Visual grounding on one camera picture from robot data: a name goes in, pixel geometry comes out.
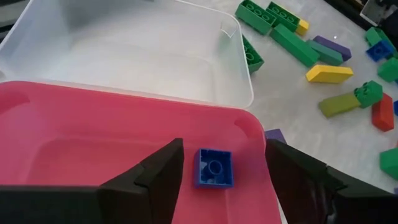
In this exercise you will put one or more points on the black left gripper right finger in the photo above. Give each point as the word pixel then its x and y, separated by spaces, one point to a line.
pixel 298 186

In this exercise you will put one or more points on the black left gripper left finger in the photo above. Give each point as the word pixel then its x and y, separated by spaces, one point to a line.
pixel 149 193

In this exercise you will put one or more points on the yellow long toy block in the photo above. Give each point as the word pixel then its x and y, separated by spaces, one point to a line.
pixel 302 27
pixel 329 73

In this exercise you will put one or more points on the blue small toy block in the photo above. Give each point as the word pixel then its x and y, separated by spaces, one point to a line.
pixel 379 51
pixel 199 174

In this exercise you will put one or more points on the pink plastic bin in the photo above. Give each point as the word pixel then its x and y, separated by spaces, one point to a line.
pixel 93 130

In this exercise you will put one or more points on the olive long toy block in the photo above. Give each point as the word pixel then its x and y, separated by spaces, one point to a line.
pixel 339 104

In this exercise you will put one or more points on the green small toy block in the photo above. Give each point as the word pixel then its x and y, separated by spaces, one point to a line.
pixel 369 93

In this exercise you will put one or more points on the purple long toy block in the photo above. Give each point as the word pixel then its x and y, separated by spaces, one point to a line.
pixel 337 46

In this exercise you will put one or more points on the white box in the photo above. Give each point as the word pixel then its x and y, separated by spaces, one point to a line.
pixel 371 11

